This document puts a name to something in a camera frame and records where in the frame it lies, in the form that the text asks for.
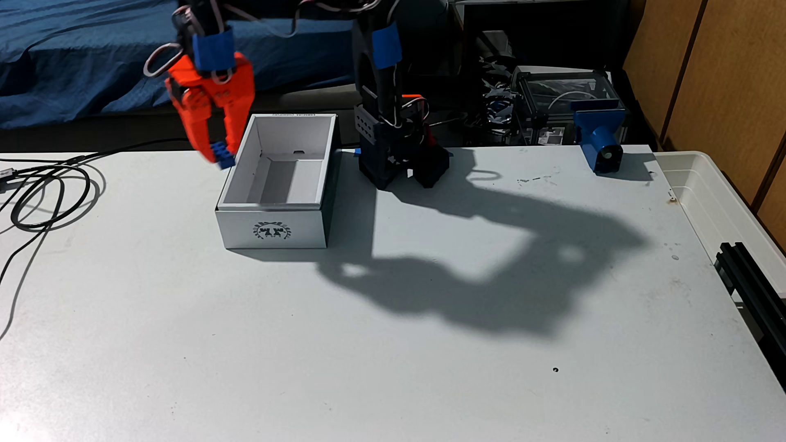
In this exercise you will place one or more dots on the blue toy brick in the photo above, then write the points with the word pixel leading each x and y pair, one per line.
pixel 225 156

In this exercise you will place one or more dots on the white cardboard box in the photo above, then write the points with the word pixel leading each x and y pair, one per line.
pixel 273 230

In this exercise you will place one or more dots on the blue bed sheet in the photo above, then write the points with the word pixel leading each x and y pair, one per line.
pixel 92 49

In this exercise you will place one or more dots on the white plastic bin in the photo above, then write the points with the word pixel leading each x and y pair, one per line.
pixel 712 196

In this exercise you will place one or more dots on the brown wooden cabinet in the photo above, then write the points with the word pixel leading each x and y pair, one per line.
pixel 724 73

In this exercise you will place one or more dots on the clear enclosure with black frame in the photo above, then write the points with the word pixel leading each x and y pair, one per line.
pixel 546 92

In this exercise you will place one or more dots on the blue printed camera mount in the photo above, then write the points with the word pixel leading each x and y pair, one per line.
pixel 599 132

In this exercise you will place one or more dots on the black aluminium rail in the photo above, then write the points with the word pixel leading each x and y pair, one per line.
pixel 752 288

